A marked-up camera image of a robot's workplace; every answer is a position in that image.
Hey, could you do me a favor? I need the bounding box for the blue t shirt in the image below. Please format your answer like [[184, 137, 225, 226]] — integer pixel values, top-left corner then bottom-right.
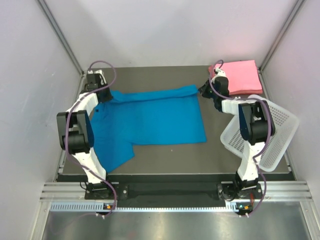
[[90, 84, 207, 172]]

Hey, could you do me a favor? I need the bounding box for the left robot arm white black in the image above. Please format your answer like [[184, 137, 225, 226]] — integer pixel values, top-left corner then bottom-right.
[[56, 69, 114, 199]]

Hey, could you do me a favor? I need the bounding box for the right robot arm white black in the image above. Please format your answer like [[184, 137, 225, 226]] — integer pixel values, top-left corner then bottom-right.
[[198, 74, 276, 199]]

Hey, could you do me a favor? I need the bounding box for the folded pink t shirt stack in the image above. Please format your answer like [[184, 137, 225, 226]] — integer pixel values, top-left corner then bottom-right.
[[221, 60, 263, 96]]

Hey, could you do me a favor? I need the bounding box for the white perforated plastic basket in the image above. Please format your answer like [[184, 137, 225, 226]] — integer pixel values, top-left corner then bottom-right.
[[220, 94, 299, 172]]

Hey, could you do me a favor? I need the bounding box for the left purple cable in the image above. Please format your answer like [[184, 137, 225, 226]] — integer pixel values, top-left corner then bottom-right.
[[64, 59, 118, 221]]

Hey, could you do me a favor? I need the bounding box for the purple cable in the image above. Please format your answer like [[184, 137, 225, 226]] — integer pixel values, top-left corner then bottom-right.
[[209, 59, 273, 217], [64, 59, 118, 221]]

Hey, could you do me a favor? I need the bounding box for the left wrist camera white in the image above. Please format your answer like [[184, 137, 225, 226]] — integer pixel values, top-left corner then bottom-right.
[[87, 69, 104, 76]]

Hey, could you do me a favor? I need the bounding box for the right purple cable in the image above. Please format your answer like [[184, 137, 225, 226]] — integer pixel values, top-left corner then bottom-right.
[[209, 59, 273, 217]]

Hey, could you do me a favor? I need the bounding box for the left aluminium corner post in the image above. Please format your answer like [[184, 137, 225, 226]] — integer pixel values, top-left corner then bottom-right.
[[36, 0, 84, 75]]

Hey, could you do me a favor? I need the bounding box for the aluminium corner post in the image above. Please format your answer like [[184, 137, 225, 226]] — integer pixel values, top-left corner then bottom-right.
[[36, 0, 84, 75], [258, 0, 306, 73]]

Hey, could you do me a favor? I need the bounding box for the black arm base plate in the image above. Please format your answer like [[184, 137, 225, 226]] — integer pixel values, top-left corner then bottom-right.
[[84, 173, 295, 208]]

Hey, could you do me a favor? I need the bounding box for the aluminium frame rail front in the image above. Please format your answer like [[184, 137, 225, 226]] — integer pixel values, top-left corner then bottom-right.
[[40, 181, 312, 202]]

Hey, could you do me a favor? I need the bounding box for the slotted grey cable duct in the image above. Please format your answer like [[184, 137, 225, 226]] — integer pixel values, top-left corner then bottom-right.
[[49, 201, 253, 213]]

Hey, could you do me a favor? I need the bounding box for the right aluminium corner post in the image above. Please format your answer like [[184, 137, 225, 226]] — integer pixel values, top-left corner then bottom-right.
[[258, 0, 306, 73]]

